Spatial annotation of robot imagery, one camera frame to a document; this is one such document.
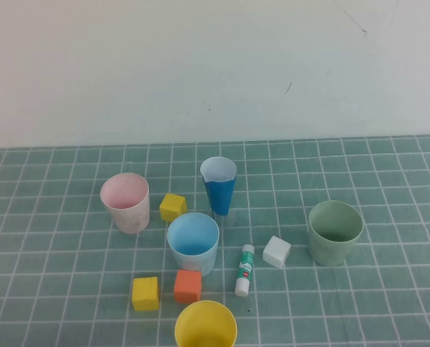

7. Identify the pink plastic cup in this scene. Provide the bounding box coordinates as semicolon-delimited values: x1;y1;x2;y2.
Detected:
100;172;151;235

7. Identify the green plastic cup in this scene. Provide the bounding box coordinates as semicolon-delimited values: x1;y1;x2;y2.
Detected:
307;200;364;267

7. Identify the yellow plastic cup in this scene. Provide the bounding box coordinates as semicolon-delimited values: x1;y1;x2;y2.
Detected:
174;299;238;347

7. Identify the blue paper cone cup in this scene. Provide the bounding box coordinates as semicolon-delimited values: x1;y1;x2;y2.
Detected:
199;156;238;227

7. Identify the yellow cube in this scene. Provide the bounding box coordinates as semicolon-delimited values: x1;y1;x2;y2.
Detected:
159;193;188;223
131;276;160;312

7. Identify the light blue plastic cup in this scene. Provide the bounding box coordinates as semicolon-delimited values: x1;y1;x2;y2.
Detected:
166;212;220;278

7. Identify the white cube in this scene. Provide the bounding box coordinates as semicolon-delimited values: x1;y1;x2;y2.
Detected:
262;235;292;270

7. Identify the white green glue stick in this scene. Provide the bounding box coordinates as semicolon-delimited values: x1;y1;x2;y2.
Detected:
234;244;256;298

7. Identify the orange cube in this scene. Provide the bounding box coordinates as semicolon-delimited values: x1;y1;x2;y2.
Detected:
173;269;203;304

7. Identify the green white-checked tablecloth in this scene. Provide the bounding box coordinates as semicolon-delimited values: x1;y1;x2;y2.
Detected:
0;134;430;347

